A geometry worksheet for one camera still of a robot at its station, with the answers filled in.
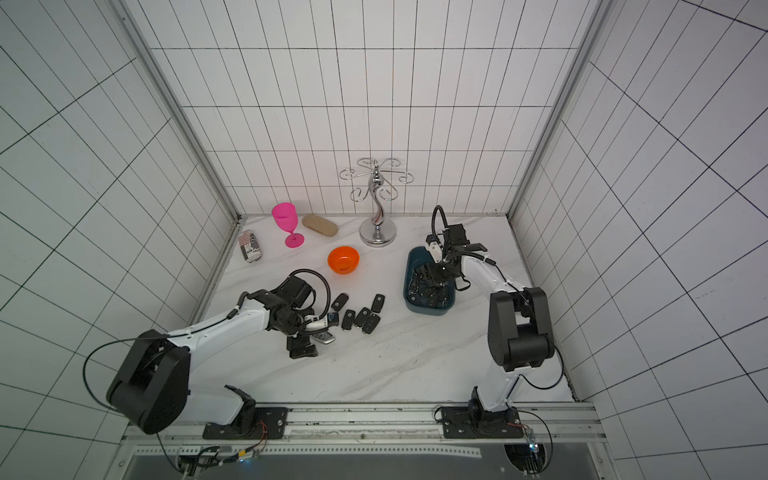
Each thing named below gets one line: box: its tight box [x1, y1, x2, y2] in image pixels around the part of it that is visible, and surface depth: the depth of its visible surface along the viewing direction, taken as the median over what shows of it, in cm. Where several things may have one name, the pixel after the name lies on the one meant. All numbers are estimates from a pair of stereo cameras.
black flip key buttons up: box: [362, 314, 381, 334], surface depth 91 cm
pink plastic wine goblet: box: [272, 202, 305, 249], surface depth 103 cm
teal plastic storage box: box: [403, 246, 456, 316], surface depth 97 cm
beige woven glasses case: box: [302, 214, 339, 237], surface depth 116 cm
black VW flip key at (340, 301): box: [331, 293, 349, 312], surface depth 97 cm
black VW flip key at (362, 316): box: [354, 307, 371, 327], surface depth 93 cm
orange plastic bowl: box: [328, 246, 360, 275], surface depth 103 cm
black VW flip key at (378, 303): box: [371, 294, 385, 313], surface depth 97 cm
